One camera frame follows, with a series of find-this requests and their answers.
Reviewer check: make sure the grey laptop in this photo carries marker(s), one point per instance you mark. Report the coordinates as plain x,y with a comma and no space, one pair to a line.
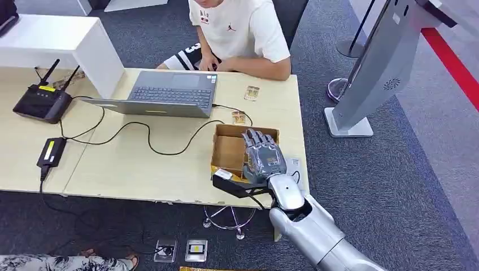
172,93

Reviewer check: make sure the brown open box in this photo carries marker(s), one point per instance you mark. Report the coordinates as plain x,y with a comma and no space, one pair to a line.
228,149

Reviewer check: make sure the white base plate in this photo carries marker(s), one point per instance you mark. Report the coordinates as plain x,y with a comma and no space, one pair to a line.
134,4

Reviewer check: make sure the black router with antennas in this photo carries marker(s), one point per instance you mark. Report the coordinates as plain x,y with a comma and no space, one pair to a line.
41,104

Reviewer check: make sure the white printed sheet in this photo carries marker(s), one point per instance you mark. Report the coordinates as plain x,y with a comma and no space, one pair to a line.
295,164

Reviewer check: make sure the silver kiosk stand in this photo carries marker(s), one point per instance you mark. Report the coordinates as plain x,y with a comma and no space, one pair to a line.
381,67

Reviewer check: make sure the person's leg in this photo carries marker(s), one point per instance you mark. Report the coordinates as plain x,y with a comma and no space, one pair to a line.
56,263

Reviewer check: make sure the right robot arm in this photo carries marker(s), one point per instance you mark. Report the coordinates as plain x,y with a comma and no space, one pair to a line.
318,232

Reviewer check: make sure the stanchion with chrome base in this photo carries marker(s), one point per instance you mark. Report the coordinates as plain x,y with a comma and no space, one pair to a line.
336,89

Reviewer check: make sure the red barrier belt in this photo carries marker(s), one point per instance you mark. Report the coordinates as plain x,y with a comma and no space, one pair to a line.
453,65

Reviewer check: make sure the person's right hand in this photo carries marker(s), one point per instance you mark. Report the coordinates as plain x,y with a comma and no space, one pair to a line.
208,63

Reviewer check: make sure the pale wooden desk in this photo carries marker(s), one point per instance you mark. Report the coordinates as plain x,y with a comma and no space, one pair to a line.
18,157
149,172

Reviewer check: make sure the white cabinet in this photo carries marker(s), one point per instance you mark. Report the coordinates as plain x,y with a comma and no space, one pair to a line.
56,41

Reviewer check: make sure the yellow floor tape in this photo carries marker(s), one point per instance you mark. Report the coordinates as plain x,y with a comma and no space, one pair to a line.
202,269

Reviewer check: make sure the silver floor socket plate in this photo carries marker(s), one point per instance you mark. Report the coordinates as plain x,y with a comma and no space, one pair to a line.
196,250
165,251

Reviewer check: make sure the person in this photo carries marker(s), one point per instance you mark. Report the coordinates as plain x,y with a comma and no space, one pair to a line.
239,30

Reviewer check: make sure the black power adapter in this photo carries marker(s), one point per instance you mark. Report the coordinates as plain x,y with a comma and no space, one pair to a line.
51,151

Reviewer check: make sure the black device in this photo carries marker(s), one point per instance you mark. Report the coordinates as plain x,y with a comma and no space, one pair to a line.
7,15

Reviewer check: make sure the white furniture block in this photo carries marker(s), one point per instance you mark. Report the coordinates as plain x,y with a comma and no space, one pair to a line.
52,6

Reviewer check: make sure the person's left hand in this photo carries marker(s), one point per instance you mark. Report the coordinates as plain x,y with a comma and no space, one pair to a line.
225,65

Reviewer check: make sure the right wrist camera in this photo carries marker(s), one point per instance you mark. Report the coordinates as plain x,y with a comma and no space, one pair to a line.
232,185

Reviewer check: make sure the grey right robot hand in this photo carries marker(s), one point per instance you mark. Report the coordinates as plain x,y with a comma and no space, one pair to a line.
265,157

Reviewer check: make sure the stanchion with flat base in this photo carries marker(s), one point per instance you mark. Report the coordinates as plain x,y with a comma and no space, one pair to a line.
350,49

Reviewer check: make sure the chrome stool base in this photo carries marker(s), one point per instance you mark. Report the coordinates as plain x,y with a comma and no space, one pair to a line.
240,235

